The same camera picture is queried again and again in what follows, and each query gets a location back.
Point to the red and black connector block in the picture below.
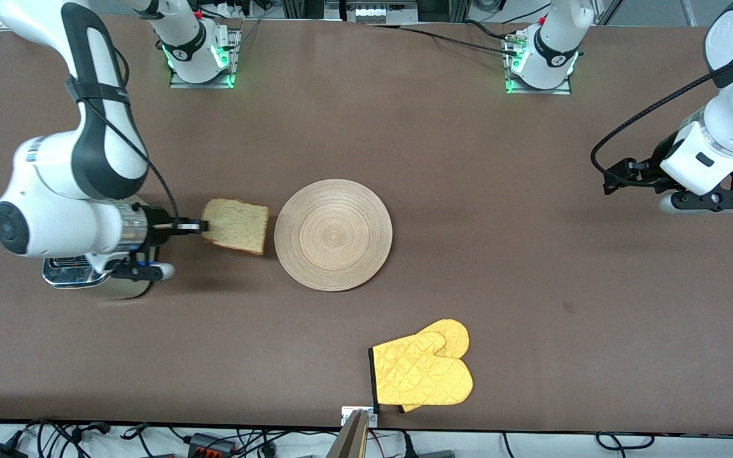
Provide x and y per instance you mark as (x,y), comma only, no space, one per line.
(210,445)

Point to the black power adapter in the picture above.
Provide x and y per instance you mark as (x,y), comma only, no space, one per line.
(0,453)

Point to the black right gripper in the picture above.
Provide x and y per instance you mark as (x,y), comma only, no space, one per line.
(159,233)

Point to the small metal clamp bracket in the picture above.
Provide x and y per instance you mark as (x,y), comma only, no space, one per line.
(349,416)

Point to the round wooden plate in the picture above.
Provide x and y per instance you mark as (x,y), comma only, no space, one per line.
(335,235)

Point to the yellow quilted oven mitt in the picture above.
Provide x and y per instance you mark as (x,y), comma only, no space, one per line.
(455,337)
(417,375)

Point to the silver two-slot toaster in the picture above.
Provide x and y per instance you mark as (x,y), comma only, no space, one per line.
(125,289)

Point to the aluminium camera stand post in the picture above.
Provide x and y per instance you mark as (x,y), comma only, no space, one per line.
(350,442)

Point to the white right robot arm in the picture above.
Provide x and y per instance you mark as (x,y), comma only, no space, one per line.
(55,172)

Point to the brown bread slice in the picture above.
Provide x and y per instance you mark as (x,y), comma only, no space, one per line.
(236,226)

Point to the white power strip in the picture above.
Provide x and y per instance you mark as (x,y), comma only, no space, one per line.
(373,11)

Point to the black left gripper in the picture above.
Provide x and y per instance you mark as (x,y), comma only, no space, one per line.
(653,169)

